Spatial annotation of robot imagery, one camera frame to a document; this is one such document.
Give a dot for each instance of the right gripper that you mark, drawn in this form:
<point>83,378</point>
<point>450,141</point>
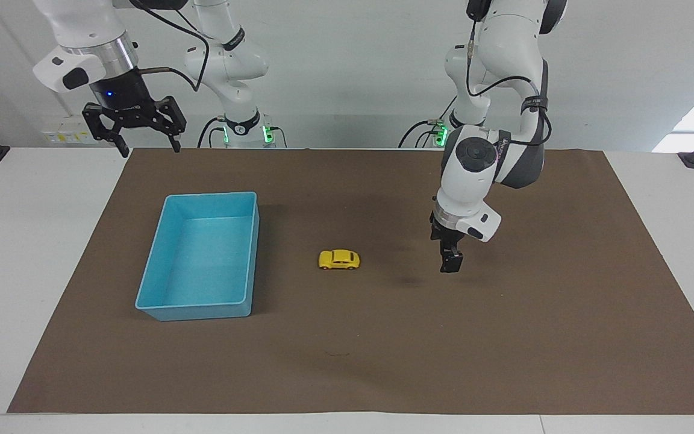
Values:
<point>123,93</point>

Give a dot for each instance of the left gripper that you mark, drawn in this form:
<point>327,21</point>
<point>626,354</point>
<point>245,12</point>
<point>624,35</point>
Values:
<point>445,231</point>

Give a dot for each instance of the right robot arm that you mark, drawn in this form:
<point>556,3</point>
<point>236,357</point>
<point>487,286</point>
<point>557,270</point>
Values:
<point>220,66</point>

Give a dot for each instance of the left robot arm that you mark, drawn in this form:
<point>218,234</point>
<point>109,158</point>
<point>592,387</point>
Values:
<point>506,54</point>

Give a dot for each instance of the yellow toy beetle car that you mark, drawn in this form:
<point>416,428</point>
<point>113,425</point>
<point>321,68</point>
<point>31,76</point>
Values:
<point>340,259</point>

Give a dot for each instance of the light blue plastic bin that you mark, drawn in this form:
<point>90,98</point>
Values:
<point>205,259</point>

